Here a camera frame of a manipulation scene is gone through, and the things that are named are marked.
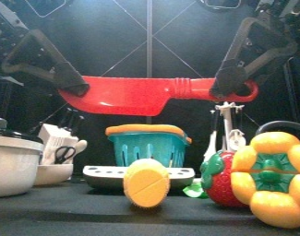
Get red toy knife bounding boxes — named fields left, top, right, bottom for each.
left=56, top=76, right=261, bottom=117

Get white star-shaped object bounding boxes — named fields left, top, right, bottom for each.
left=213, top=100, right=245, bottom=153

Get white toy whisk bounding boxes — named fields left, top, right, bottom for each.
left=229, top=105, right=248, bottom=152

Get white toy knife block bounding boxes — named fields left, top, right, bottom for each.
left=38, top=123, right=81, bottom=165

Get white toy spatula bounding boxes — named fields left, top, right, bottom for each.
left=202, top=110, right=218, bottom=163

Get black pot lid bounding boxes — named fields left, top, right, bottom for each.
left=0, top=115, right=44, bottom=144

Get black toy scissors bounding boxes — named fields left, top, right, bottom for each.
left=54, top=146, right=77, bottom=165

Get teal basket orange rim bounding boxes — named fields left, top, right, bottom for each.
left=105, top=124, right=193, bottom=169

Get white toy pot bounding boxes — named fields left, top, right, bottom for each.
left=0, top=134, right=46, bottom=198

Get red toy strawberry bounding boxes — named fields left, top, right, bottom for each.
left=198, top=150, right=249, bottom=207

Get green toy vegetable piece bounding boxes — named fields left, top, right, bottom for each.
left=182, top=178, right=209, bottom=199

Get yellow toy bell pepper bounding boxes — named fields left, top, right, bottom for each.
left=229, top=131, right=300, bottom=229

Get thin diagonal brace wire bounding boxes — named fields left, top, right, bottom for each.
left=102, top=0, right=217, bottom=77
left=111, top=0, right=193, bottom=72

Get grey vertical frame pole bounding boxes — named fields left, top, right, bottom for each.
left=146, top=0, right=153, bottom=124

